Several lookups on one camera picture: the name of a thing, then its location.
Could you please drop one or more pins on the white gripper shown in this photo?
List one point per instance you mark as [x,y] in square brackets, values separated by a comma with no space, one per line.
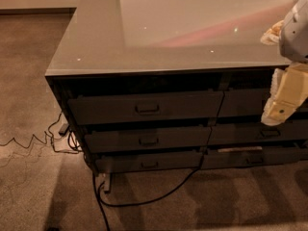
[295,36]

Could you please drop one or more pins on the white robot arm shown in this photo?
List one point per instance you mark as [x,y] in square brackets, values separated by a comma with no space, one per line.
[293,42]

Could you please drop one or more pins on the dark grey drawer cabinet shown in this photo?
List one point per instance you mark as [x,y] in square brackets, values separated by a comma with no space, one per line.
[125,47]

